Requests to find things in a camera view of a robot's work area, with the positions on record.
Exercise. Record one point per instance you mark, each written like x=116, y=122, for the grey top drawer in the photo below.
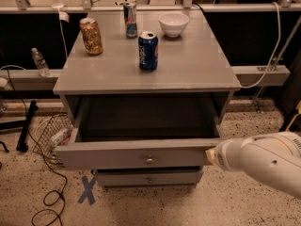
x=119, y=133

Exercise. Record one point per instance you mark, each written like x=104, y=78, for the grey drawer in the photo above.
x=180, y=176
x=119, y=133

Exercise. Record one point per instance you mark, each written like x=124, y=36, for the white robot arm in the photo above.
x=272, y=159

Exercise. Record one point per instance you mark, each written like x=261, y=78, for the round metal drawer knob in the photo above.
x=149, y=160

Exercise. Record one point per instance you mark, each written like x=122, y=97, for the grey bottom drawer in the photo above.
x=180, y=176

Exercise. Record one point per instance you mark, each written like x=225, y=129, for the grey wooden nightstand cabinet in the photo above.
x=190, y=65

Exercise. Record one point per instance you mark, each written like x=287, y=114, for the blue Pepsi can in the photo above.
x=148, y=51

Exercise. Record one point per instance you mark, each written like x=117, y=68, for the white ceramic bowl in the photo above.
x=173, y=23

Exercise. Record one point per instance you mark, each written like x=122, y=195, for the gold soda can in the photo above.
x=91, y=36

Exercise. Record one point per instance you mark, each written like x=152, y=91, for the slim Red Bull can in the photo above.
x=129, y=11

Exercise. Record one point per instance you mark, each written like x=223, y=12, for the blue tape cross marker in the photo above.
x=87, y=194

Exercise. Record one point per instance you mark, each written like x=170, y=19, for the clear plastic water bottle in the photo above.
x=40, y=62

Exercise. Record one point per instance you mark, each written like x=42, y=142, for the black stand leg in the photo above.
x=21, y=145

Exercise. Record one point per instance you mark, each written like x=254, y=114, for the wire mesh basket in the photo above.
x=54, y=132

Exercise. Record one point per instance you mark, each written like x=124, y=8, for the metal railing frame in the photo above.
x=150, y=3

